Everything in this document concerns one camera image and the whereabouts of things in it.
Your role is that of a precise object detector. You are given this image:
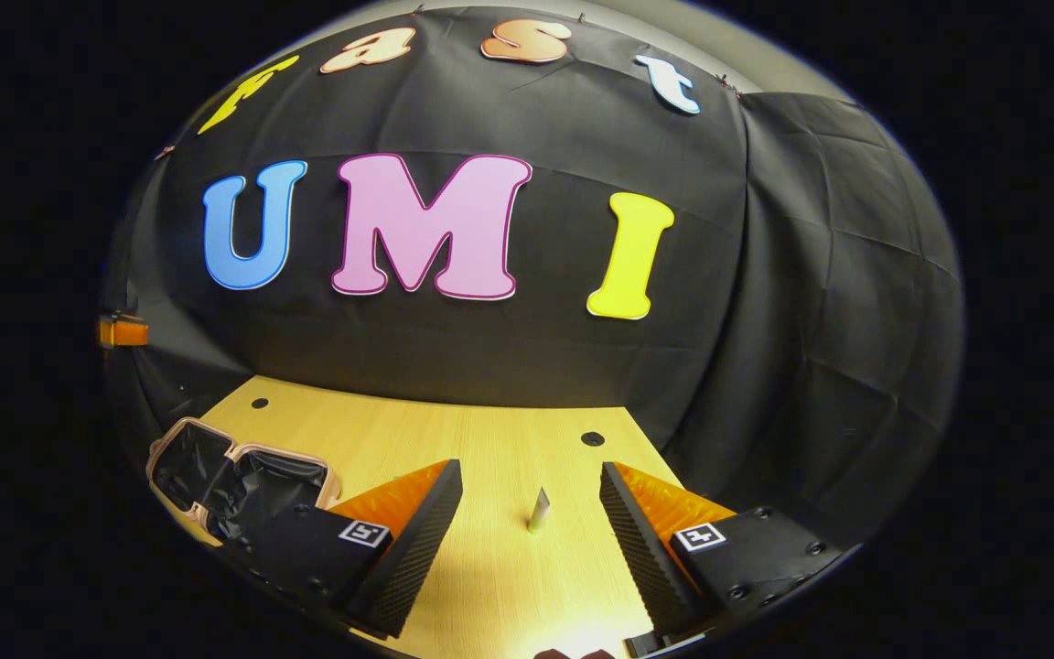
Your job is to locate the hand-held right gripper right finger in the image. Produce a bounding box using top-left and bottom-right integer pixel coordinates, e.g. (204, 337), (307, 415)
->
(600, 460), (860, 646)

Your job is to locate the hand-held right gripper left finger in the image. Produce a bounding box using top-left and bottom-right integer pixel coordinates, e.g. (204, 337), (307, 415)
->
(220, 458), (464, 640)

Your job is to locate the small pink suitcase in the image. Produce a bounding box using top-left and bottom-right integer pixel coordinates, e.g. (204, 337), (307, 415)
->
(145, 416), (343, 543)

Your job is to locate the black backdrop cloth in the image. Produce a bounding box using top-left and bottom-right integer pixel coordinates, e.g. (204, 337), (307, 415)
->
(102, 5), (965, 550)

